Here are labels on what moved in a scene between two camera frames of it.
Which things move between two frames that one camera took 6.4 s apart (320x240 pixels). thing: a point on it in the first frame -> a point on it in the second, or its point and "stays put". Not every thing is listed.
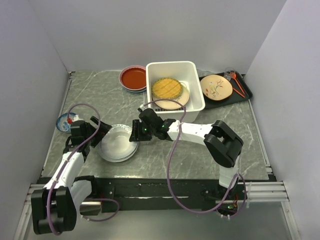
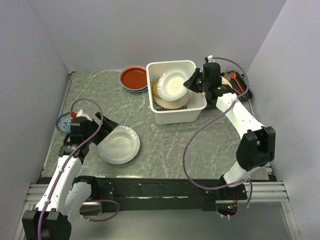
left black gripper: x=104 y=129 stays put
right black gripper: x=137 y=135 -> x=190 y=83
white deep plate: x=116 y=144 -> x=170 y=86
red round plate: x=132 y=77 stays put
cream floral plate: x=182 y=99 stays put
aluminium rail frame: x=259 y=192 stays put
